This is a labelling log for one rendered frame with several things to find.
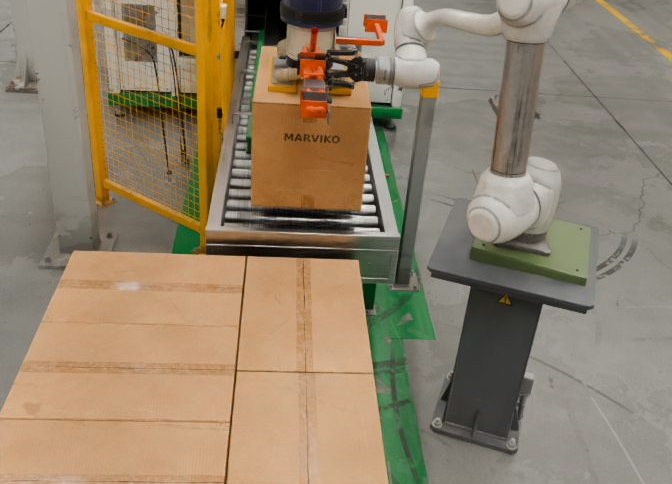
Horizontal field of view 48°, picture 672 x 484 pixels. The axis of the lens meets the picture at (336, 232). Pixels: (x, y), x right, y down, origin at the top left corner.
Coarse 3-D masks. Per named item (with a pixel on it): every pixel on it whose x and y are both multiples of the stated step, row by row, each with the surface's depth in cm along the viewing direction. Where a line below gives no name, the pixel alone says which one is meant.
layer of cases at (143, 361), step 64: (128, 256) 262; (192, 256) 264; (64, 320) 230; (128, 320) 232; (192, 320) 234; (256, 320) 237; (320, 320) 239; (64, 384) 207; (128, 384) 208; (192, 384) 210; (256, 384) 212; (320, 384) 214; (0, 448) 186; (64, 448) 188; (128, 448) 189; (192, 448) 191; (256, 448) 192; (320, 448) 194
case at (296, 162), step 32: (256, 96) 255; (288, 96) 257; (352, 96) 261; (256, 128) 256; (288, 128) 256; (320, 128) 257; (352, 128) 257; (256, 160) 262; (288, 160) 263; (320, 160) 263; (352, 160) 263; (256, 192) 269; (288, 192) 269; (320, 192) 270; (352, 192) 270
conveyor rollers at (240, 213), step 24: (240, 120) 368; (240, 144) 345; (240, 168) 330; (240, 192) 306; (240, 216) 291; (264, 216) 292; (288, 216) 293; (312, 216) 294; (336, 216) 295; (360, 216) 296
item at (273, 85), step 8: (272, 56) 286; (280, 56) 277; (272, 64) 278; (272, 72) 271; (272, 80) 262; (296, 80) 266; (272, 88) 259; (280, 88) 259; (288, 88) 259; (296, 88) 259
